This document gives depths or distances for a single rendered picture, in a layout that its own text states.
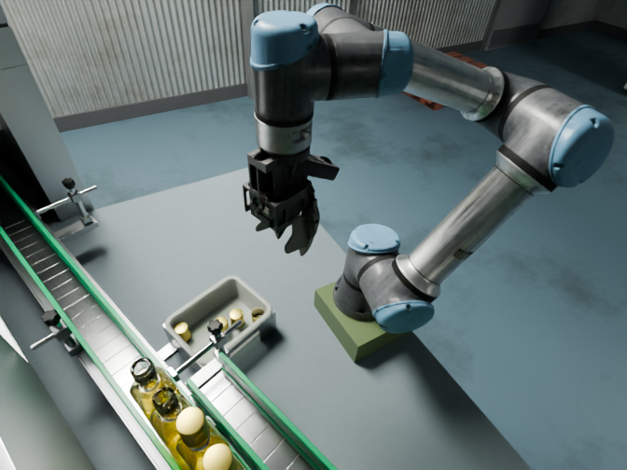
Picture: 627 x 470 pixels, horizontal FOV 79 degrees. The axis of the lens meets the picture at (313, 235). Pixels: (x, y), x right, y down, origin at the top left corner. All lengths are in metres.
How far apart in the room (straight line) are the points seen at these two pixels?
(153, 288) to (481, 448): 0.93
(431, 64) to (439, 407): 0.75
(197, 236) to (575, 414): 1.75
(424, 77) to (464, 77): 0.08
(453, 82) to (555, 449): 1.64
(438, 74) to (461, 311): 1.66
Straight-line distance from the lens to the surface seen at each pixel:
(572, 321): 2.47
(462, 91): 0.73
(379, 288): 0.81
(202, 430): 0.54
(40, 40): 3.54
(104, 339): 0.98
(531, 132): 0.73
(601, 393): 2.28
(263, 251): 1.24
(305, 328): 1.06
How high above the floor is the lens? 1.65
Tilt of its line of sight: 44 degrees down
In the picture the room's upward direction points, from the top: 4 degrees clockwise
